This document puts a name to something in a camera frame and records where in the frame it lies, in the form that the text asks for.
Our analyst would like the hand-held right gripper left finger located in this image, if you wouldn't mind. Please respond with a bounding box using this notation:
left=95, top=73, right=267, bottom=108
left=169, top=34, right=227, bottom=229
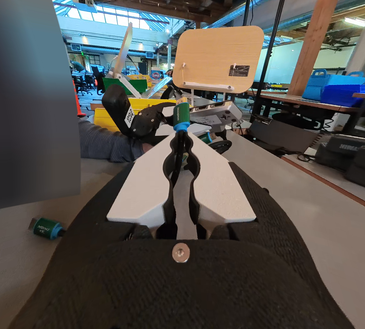
left=106, top=132, right=178, bottom=229

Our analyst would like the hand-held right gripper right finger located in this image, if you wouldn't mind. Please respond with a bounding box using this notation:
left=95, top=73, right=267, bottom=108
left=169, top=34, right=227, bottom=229
left=185, top=132, right=257, bottom=226

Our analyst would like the silver hdmi hub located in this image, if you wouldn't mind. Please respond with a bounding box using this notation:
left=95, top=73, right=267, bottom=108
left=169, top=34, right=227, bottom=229
left=187, top=100, right=243, bottom=133

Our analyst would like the yellow plastic bin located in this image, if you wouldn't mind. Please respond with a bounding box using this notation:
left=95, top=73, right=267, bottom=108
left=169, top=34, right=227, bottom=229
left=94, top=98, right=178, bottom=133

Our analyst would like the person's left forearm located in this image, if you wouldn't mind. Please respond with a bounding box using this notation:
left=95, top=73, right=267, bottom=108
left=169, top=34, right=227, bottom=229
left=78, top=118, right=146, bottom=163

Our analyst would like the green plastic bin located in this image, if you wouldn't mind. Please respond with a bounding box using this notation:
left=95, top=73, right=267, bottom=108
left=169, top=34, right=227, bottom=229
left=102, top=76, right=149, bottom=99

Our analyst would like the black office chair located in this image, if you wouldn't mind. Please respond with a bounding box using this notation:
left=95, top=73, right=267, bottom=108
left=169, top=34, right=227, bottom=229
left=71, top=65, right=106, bottom=96

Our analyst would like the orange traffic cone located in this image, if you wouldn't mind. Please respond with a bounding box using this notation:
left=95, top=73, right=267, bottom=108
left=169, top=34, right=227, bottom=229
left=74, top=79, right=87, bottom=117

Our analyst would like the dark grey box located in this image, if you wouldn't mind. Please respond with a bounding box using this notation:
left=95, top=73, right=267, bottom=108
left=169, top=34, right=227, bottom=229
left=249, top=113, right=325, bottom=155

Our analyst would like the wooden office table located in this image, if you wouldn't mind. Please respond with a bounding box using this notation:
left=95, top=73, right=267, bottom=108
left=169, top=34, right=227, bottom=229
left=247, top=91, right=365, bottom=136

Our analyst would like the black hard case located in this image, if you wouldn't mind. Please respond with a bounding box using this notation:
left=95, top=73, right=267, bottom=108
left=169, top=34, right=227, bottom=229
left=343, top=153, right=365, bottom=187
left=313, top=134, right=365, bottom=173

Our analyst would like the light blue tote caddy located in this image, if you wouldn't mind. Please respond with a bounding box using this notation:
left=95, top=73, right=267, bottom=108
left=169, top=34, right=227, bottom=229
left=301, top=68, right=329, bottom=101

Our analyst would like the blue plastic bin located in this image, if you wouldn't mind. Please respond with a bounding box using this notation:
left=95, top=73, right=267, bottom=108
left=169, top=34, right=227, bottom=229
left=320, top=71, right=365, bottom=108

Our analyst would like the wooden post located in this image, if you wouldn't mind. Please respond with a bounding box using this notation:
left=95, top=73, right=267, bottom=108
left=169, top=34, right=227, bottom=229
left=287, top=0, right=353, bottom=96

